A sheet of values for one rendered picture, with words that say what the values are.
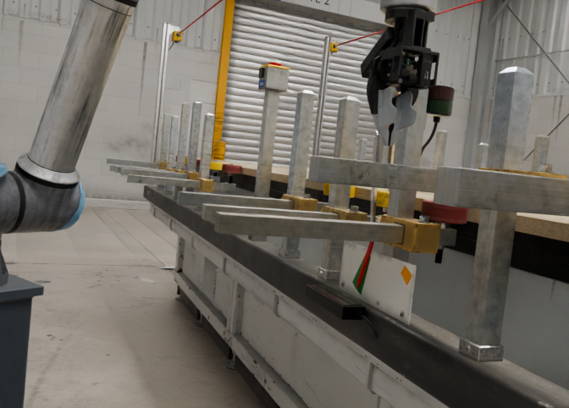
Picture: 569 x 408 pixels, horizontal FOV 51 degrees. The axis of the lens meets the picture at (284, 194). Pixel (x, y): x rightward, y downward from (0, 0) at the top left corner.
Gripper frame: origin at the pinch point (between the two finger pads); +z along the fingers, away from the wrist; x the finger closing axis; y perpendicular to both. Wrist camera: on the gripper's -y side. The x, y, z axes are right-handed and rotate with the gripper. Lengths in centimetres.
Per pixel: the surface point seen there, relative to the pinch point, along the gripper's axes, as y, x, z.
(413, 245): 3.5, 5.5, 17.3
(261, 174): -80, 6, 11
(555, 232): 16.4, 22.4, 12.1
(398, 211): -3.7, 6.3, 12.3
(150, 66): -794, 70, -107
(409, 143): -3.6, 6.9, 0.2
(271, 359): -118, 31, 81
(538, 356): 10.9, 28.0, 34.1
